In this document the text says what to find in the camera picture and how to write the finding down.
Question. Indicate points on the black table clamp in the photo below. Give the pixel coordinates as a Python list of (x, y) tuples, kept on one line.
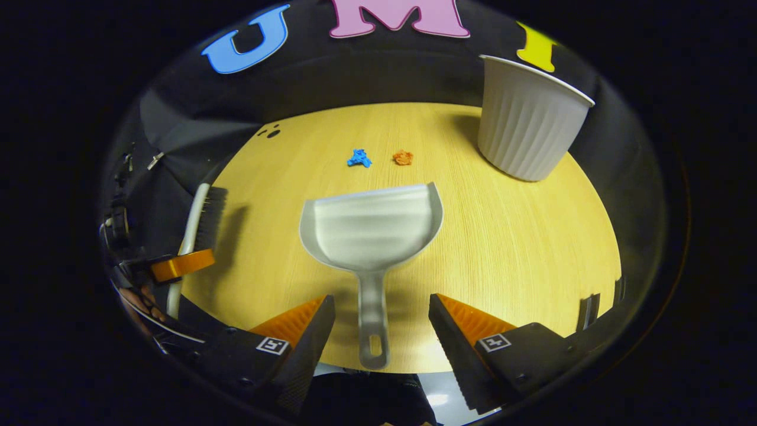
[(619, 291), (588, 312)]

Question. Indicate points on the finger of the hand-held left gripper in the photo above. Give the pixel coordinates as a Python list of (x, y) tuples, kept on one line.
[(183, 264)]

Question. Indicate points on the orange paper scrap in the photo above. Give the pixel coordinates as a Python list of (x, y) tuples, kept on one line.
[(403, 157)]

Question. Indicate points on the blue paper scrap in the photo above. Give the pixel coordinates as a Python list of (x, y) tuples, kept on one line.
[(359, 158)]

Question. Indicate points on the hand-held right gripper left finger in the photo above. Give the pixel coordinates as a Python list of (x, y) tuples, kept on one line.
[(310, 349)]

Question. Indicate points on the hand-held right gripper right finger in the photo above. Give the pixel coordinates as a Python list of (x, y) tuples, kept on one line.
[(458, 349)]

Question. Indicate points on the silver metal clip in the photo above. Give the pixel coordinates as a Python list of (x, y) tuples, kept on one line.
[(155, 161)]

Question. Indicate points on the wooden desktop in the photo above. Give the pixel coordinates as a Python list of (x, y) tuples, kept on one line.
[(520, 248)]

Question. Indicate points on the small white broom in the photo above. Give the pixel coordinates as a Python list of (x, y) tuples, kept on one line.
[(211, 219)]

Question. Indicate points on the white plastic dustpan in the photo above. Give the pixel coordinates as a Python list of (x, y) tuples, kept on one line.
[(369, 231)]

